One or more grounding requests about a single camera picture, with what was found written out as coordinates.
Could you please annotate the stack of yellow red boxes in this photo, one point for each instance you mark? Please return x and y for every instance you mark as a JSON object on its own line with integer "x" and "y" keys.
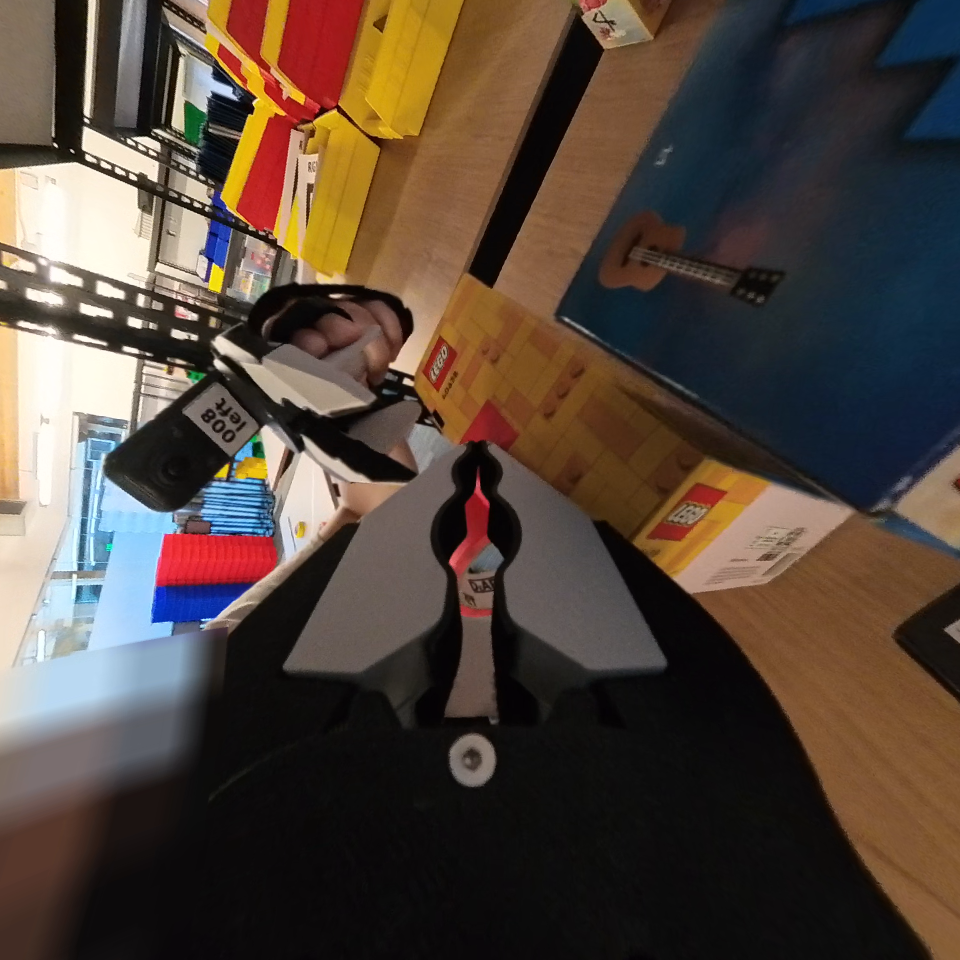
{"x": 337, "y": 90}

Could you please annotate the stack of blue bins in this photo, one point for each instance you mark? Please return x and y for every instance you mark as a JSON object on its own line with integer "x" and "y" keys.
{"x": 195, "y": 602}

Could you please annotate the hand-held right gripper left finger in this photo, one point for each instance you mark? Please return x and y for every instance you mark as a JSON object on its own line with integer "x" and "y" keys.
{"x": 375, "y": 585}

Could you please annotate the person's left hand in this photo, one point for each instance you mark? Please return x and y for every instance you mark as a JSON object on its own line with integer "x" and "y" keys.
{"x": 360, "y": 330}

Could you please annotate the shelf with coloured bins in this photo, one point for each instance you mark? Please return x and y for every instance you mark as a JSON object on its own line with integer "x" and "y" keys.
{"x": 217, "y": 225}

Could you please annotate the black flat device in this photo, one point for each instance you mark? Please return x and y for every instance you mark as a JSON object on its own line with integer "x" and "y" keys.
{"x": 934, "y": 637}

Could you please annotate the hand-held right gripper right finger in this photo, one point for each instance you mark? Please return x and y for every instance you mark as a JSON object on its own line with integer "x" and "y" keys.
{"x": 577, "y": 592}

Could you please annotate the blue guitar picture box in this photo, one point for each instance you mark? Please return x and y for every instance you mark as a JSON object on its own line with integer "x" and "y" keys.
{"x": 787, "y": 262}

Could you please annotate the yellow brick pattern box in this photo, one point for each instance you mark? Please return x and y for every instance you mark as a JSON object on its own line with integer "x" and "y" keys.
{"x": 585, "y": 420}

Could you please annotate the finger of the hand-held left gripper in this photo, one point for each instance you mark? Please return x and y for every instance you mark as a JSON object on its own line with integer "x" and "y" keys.
{"x": 315, "y": 379}
{"x": 386, "y": 427}

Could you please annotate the stack of red bins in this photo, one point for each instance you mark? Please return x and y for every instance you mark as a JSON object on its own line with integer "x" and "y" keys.
{"x": 217, "y": 559}

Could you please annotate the small white flower box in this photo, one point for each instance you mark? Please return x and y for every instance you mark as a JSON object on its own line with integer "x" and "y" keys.
{"x": 619, "y": 21}

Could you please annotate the red plastic piece with label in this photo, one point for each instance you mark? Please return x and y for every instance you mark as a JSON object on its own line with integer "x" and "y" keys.
{"x": 474, "y": 547}

